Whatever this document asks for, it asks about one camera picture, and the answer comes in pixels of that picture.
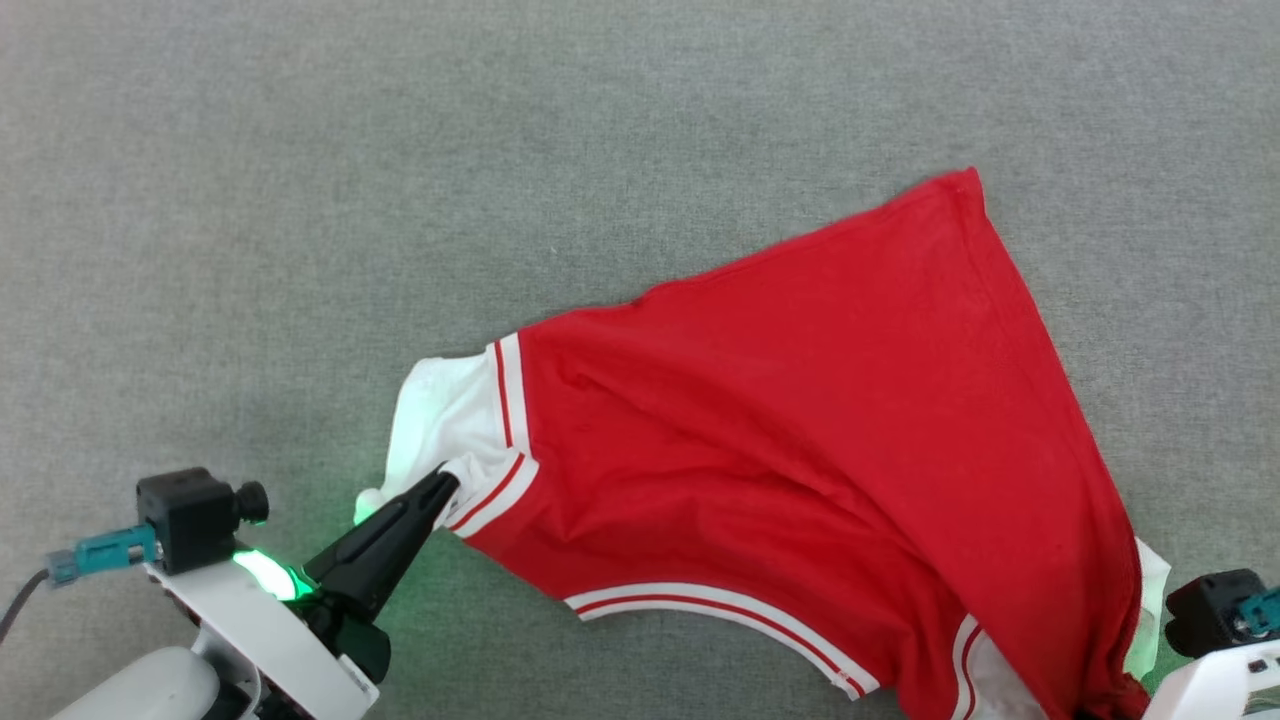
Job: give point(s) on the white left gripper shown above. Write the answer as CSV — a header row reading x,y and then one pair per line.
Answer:
x,y
285,645

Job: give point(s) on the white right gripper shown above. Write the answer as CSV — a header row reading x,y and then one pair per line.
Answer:
x,y
1225,690

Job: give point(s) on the red jersey with white trim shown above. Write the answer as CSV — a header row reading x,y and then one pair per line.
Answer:
x,y
800,430

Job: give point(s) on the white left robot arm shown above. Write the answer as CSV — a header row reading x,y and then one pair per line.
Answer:
x,y
150,690

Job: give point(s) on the grey fabric sofa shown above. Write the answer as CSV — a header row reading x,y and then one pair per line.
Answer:
x,y
400,150

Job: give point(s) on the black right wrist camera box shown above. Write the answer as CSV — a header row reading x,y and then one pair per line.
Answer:
x,y
1205,610

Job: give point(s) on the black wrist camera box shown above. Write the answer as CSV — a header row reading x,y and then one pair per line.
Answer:
x,y
1205,610
190,520

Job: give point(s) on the teal right camera connector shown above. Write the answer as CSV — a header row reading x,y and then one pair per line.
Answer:
x,y
1262,612

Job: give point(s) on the teal camera connector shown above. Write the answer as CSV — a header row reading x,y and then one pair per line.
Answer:
x,y
105,553
1262,612

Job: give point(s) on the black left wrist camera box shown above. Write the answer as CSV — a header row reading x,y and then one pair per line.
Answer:
x,y
190,520

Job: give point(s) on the teal left camera connector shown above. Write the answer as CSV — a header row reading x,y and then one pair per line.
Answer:
x,y
105,553

